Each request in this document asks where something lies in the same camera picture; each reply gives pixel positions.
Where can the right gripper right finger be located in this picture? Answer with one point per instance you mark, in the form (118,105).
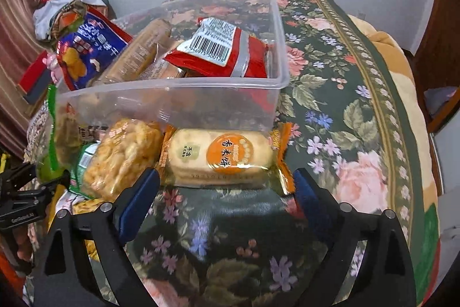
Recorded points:
(385,277)

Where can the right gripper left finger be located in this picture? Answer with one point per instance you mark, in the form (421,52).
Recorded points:
(64,275)

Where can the green edged bread pack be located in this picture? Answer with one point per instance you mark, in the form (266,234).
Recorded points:
(53,138)

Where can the puffed rice cake pack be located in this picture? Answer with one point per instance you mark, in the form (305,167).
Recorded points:
(128,148)

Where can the blue red biscuit bag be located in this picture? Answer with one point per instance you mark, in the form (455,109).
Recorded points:
(86,52)

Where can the orange rice cracker pack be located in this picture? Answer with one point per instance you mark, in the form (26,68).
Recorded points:
(200,158)

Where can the round cracker roll pack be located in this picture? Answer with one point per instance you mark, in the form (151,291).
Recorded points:
(140,52)

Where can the red silver snack packet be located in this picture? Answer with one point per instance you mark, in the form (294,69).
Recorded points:
(221,49)

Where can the orange sleeve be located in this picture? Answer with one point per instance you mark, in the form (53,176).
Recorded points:
(16,282)

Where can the yellow noodle snack pack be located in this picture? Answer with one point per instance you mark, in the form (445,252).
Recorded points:
(75,204)

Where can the green barcode snack packet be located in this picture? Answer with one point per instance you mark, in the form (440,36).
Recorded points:
(77,172)

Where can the floral green bedspread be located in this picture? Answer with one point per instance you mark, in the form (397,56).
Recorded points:
(350,131)

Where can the brown wooden door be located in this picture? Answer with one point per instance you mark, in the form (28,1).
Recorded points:
(436,62)

